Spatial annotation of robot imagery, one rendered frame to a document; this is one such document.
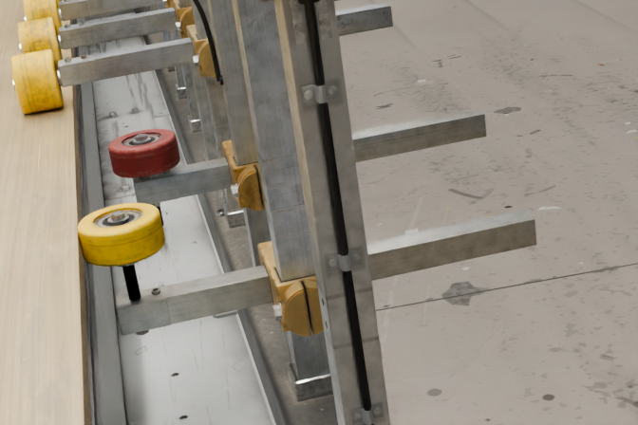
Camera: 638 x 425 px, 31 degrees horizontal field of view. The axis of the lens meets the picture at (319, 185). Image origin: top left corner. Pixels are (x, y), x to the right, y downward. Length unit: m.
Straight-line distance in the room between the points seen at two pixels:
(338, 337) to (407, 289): 2.13
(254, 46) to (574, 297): 1.93
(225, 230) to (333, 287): 0.79
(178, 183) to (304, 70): 0.61
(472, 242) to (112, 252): 0.37
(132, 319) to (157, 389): 0.27
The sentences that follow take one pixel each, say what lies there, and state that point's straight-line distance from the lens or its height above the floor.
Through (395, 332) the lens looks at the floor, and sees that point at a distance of 2.77.
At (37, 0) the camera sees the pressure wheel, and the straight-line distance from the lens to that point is 2.06.
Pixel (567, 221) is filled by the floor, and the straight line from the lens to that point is 3.29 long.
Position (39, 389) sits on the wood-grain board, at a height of 0.90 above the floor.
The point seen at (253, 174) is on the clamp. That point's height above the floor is 0.87.
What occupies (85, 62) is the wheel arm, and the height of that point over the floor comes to 0.96.
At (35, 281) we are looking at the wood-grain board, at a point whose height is 0.90.
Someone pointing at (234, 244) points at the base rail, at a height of 0.70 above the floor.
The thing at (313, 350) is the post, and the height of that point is 0.75.
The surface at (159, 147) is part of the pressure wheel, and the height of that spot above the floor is 0.90.
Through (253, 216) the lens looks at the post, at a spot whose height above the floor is 0.81.
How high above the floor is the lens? 1.29
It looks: 20 degrees down
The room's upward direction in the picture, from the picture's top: 8 degrees counter-clockwise
